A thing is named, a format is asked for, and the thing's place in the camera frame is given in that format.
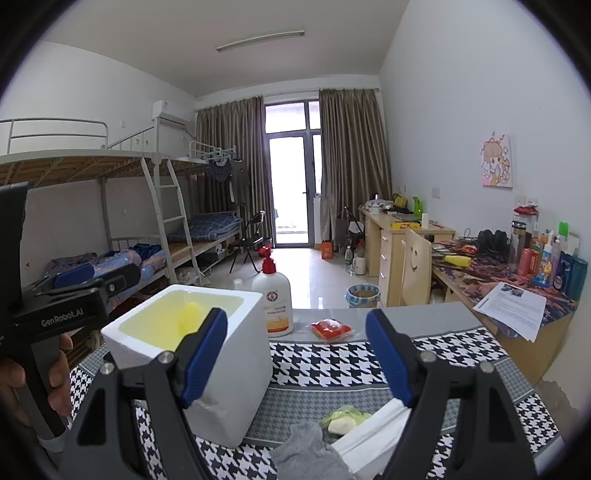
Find white styrofoam box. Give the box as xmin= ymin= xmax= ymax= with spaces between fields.
xmin=101 ymin=285 xmax=273 ymax=448

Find black headphones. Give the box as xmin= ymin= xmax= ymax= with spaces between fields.
xmin=477 ymin=229 xmax=509 ymax=255

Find wooden smiley chair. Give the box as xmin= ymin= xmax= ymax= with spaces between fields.
xmin=401 ymin=230 xmax=432 ymax=306

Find person's left hand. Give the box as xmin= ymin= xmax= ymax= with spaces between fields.
xmin=0 ymin=332 xmax=75 ymax=430

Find orange container on floor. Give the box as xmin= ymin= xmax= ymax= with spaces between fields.
xmin=321 ymin=241 xmax=334 ymax=260

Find metal bunk bed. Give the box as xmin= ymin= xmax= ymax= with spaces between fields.
xmin=1 ymin=116 xmax=235 ymax=283

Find red snack packet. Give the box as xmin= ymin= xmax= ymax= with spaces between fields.
xmin=308 ymin=318 xmax=355 ymax=343

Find brown curtain left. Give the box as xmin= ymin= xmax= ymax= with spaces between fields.
xmin=192 ymin=96 xmax=274 ymax=239

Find black folding chair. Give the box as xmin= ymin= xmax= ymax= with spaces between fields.
xmin=229 ymin=210 xmax=266 ymax=274

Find wooden desk with drawers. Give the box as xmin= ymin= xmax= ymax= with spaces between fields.
xmin=358 ymin=207 xmax=457 ymax=308

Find ceiling tube light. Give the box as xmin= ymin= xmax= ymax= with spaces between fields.
xmin=215 ymin=29 xmax=305 ymax=53

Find white air conditioner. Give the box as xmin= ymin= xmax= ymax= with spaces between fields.
xmin=152 ymin=100 xmax=190 ymax=127

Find houndstooth tablecloth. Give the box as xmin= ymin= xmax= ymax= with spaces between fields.
xmin=68 ymin=302 xmax=565 ymax=480

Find grey sock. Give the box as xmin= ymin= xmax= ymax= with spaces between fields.
xmin=270 ymin=421 xmax=355 ymax=480

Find dark blue box on desk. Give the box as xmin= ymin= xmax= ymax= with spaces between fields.
xmin=553 ymin=252 xmax=589 ymax=302

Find brown curtain right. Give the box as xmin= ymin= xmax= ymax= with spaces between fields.
xmin=318 ymin=89 xmax=393 ymax=241

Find green floral tissue pack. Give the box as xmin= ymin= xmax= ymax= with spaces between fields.
xmin=320 ymin=405 xmax=370 ymax=436

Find pink cartoon wall picture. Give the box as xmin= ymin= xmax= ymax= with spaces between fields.
xmin=480 ymin=133 xmax=513 ymax=189

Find brown curtain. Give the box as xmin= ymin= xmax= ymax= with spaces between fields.
xmin=192 ymin=96 xmax=274 ymax=239
xmin=318 ymin=89 xmax=393 ymax=241

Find white tissue stack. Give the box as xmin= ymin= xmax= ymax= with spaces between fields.
xmin=332 ymin=399 xmax=411 ymax=479

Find white paper sheets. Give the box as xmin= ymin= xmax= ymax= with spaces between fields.
xmin=474 ymin=282 xmax=547 ymax=342

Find white lotion pump bottle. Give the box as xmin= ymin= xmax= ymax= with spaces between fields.
xmin=252 ymin=247 xmax=294 ymax=337

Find glass balcony door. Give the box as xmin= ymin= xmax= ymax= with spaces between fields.
xmin=264 ymin=100 xmax=322 ymax=248

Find red bottle on desk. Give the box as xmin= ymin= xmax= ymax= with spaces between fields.
xmin=518 ymin=248 xmax=533 ymax=277

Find blue rimmed bucket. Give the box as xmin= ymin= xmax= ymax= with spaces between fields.
xmin=345 ymin=284 xmax=381 ymax=309

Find yellow roll on desk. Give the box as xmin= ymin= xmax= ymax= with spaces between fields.
xmin=444 ymin=255 xmax=472 ymax=268

